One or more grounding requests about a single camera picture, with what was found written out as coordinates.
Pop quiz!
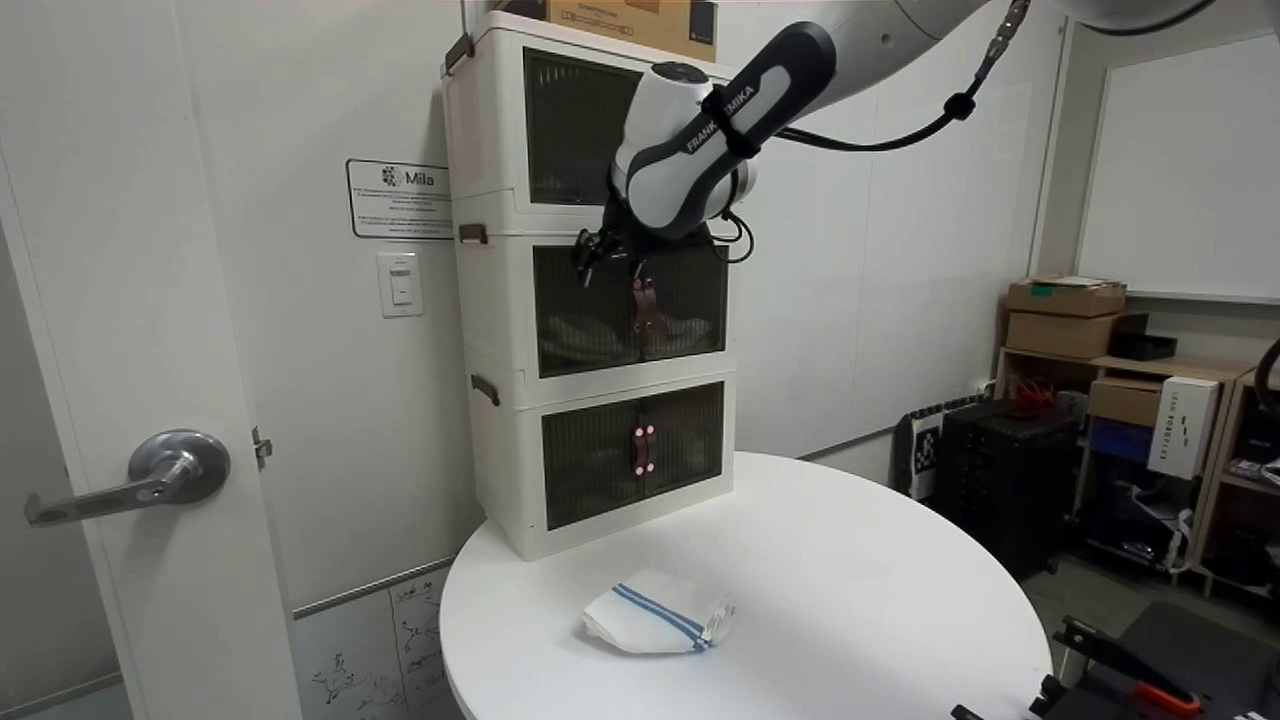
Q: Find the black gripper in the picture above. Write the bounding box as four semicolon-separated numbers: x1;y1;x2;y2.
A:
573;197;648;290

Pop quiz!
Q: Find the translucent brown cabinet door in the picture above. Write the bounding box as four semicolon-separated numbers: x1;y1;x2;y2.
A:
532;243;653;386
522;43;648;209
542;404;653;538
646;236;736;361
642;379;727;500

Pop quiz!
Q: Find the white three-tier storage cabinet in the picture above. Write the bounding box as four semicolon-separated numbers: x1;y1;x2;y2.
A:
440;10;739;566

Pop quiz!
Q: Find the cardboard box with label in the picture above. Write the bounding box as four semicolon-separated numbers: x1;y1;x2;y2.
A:
483;0;720;69

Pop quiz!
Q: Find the folded white blue-striped towel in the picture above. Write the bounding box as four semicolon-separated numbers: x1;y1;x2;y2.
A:
577;568;736;661

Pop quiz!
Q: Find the white room door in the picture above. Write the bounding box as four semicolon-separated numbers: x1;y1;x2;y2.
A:
0;0;310;720

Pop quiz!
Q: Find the flat brown cardboard box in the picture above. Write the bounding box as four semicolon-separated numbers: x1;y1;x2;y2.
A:
1004;275;1134;319

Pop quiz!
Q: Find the large brown cardboard box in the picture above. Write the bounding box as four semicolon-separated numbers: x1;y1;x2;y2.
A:
1002;309;1119;365

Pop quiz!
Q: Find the black floor cabinet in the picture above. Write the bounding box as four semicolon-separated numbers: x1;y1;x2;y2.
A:
929;398;1089;585

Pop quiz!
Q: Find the small brown cardboard box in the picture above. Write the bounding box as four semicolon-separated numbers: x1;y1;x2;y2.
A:
1083;371;1169;434

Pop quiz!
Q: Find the white printed carton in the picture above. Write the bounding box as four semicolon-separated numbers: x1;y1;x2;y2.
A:
1145;371;1223;485

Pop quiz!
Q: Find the wooden storage shelf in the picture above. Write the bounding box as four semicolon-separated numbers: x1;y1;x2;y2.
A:
991;346;1280;607

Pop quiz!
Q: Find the white light switch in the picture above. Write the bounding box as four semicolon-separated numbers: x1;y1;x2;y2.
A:
372;248;430;325

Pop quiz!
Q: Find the white wall sign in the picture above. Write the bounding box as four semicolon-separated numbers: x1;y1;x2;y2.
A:
339;157;458;243

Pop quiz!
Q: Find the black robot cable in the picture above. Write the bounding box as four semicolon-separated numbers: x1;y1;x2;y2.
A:
776;0;1041;160

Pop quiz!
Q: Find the silver lever door handle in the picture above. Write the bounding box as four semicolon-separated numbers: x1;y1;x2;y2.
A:
22;423;238;529

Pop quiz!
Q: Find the white wall board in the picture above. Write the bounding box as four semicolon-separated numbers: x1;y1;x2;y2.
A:
1071;29;1280;309

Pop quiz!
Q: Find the red handled tool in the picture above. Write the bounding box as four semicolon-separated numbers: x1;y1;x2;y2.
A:
1130;676;1207;720

